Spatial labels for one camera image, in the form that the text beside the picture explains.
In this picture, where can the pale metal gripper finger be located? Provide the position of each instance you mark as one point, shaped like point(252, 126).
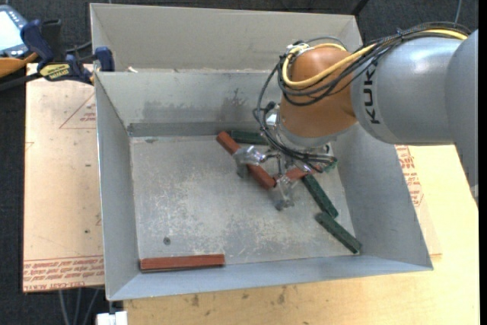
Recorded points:
point(284, 194)
point(249, 155)

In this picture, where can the red-brown flat block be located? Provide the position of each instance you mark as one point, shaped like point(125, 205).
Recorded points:
point(296, 174)
point(182, 262)
point(228, 142)

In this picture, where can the dark green flat block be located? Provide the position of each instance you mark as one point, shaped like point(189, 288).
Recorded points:
point(243, 136)
point(338, 233)
point(321, 198)

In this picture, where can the grey metal bin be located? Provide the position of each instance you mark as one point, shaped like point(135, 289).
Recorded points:
point(190, 201)

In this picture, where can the brown cardboard board red print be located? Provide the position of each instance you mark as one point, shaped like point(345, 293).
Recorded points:
point(61, 182)

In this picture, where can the black cylinder on white bracket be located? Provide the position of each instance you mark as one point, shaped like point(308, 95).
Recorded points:
point(271, 114)

